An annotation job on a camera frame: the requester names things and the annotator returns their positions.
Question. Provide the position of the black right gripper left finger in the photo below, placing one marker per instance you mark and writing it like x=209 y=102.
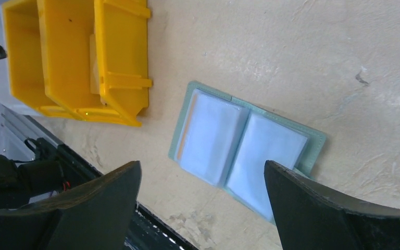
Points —
x=94 y=215

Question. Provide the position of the aluminium frame rail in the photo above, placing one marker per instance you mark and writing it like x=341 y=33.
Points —
x=16 y=129

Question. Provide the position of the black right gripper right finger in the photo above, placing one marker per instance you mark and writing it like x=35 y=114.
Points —
x=310 y=215

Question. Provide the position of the yellow bin with tan cards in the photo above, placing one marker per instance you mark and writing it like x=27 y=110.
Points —
x=95 y=58

